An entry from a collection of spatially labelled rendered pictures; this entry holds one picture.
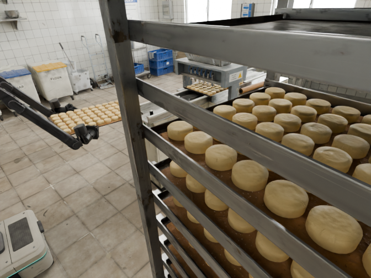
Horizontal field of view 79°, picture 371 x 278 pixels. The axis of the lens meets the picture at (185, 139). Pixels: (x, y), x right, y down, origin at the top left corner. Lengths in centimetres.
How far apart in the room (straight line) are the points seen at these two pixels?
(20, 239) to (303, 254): 206
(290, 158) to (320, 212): 11
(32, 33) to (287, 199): 565
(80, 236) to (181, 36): 217
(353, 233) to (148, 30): 34
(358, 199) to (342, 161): 20
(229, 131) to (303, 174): 8
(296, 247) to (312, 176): 9
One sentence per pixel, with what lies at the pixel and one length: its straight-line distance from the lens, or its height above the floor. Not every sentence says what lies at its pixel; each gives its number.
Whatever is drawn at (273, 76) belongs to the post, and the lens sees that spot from 72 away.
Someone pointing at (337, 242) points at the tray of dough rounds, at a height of 151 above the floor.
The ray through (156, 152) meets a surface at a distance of 211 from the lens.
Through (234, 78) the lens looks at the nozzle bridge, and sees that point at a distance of 227.
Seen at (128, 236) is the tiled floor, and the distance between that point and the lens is 218.
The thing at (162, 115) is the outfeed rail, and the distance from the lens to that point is 200.
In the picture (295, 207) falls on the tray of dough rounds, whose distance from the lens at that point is 30.
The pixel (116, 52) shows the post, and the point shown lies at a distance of 39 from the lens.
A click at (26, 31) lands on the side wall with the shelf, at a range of 573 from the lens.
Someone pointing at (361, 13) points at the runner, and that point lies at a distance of 61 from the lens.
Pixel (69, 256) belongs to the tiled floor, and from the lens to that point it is 225.
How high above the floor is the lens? 172
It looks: 31 degrees down
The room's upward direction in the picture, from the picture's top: 2 degrees counter-clockwise
